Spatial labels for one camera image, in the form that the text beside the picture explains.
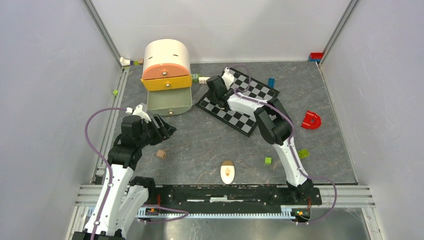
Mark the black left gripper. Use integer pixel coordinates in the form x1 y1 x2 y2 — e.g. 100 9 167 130
136 113 177 148

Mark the black grey chessboard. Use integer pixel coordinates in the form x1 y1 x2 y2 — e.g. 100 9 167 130
196 67 280 137

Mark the grey green bottom drawer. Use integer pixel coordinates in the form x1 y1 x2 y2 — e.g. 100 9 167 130
147 87 193 116

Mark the yellow drawer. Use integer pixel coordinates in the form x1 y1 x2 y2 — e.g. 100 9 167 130
141 75 193 92

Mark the small green cube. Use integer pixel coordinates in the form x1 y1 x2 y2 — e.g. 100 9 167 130
264 157 272 165

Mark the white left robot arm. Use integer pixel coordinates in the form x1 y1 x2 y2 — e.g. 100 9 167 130
72 114 177 240

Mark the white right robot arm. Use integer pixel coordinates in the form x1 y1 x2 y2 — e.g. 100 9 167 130
205 75 314 204

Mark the white lego brick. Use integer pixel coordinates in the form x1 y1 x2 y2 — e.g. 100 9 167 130
197 76 210 84

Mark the small wooden cube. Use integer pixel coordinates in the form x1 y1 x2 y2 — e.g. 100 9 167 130
156 149 167 159

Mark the green toy block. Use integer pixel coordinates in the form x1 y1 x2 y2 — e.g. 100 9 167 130
191 73 200 82

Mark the blue lego brick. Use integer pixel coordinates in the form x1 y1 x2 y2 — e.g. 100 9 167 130
267 78 275 88

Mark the white round drawer organizer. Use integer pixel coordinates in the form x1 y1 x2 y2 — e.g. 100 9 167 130
143 39 191 74

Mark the red letter D toy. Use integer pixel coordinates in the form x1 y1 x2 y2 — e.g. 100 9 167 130
301 110 322 130

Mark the red blue bricks corner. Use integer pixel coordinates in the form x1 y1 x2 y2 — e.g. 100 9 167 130
308 52 324 63

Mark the green lego brick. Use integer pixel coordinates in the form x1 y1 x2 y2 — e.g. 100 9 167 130
297 149 310 159

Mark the black mounting rail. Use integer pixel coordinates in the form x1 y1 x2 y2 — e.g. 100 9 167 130
146 184 323 215

